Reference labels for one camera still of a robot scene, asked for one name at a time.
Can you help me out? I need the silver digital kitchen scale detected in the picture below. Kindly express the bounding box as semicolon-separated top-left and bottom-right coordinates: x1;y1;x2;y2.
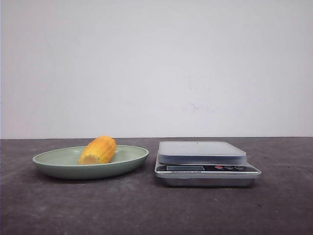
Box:
155;141;262;187

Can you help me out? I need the yellow corn cob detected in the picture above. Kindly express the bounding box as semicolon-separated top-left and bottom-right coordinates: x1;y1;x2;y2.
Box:
78;136;116;165

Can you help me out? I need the green round plate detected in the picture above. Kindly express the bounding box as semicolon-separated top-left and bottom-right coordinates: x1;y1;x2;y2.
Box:
32;144;149;180

